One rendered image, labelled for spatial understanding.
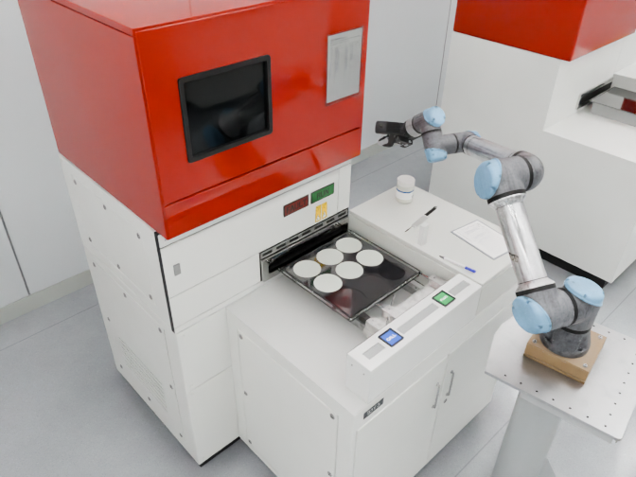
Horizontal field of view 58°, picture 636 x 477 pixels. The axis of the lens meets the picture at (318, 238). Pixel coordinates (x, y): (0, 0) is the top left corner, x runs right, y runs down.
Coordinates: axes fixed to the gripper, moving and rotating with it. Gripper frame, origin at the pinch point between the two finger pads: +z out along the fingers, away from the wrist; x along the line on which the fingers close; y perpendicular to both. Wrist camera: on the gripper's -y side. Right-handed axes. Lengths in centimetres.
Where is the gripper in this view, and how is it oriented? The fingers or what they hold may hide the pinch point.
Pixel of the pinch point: (379, 141)
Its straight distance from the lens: 241.7
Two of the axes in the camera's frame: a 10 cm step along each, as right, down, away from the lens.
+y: 8.8, 1.8, 4.4
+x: 1.0, -9.7, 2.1
